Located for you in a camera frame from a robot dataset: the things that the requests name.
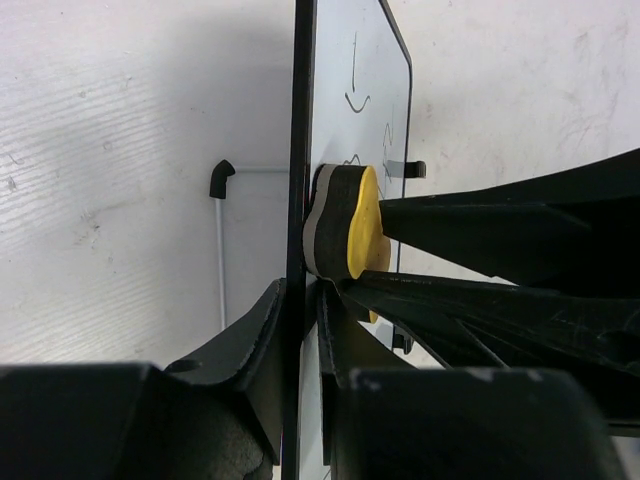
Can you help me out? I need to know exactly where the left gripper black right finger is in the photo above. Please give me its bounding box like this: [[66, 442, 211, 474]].
[[317, 282, 625, 479]]

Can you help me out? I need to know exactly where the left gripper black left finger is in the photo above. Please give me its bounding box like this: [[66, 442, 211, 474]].
[[1, 279, 286, 479]]

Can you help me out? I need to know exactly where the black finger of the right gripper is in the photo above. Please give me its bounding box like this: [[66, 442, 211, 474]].
[[380, 150, 639, 298], [339, 271, 639, 425]]

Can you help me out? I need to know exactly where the yellow whiteboard eraser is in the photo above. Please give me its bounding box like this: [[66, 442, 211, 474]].
[[302, 163, 391, 325]]

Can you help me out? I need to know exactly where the small black-framed whiteboard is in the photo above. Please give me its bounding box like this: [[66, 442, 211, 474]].
[[281, 1, 413, 479]]

